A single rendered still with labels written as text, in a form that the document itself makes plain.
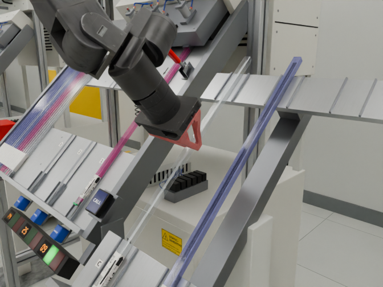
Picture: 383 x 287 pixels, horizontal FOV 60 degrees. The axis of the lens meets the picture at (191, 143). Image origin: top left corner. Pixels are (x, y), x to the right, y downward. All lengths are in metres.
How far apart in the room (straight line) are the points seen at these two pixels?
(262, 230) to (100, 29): 0.38
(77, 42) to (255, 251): 0.39
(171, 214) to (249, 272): 0.47
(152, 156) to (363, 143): 1.82
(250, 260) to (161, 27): 0.38
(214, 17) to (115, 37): 0.50
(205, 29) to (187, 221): 0.52
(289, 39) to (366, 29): 1.23
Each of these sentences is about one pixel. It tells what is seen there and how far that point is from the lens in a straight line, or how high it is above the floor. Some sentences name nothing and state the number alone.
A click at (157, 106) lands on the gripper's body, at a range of 0.48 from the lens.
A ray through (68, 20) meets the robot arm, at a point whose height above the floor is 1.11.
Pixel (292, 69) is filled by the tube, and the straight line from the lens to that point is 0.60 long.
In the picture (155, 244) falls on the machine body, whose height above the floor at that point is 0.49.
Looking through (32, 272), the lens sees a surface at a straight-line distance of 1.96.
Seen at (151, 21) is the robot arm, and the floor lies 1.12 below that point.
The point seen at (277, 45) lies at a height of 1.10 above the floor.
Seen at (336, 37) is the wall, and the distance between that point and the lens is 2.41.
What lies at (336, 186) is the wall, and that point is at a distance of 2.53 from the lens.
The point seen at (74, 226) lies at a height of 0.73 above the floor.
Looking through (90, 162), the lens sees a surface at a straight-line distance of 0.86.
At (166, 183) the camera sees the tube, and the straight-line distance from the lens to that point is 0.55.
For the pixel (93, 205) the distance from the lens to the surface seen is 0.69.
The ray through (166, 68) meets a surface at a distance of 0.93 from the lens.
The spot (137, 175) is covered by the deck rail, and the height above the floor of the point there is 0.82.
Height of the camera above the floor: 1.07
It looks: 15 degrees down
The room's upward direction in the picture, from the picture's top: straight up
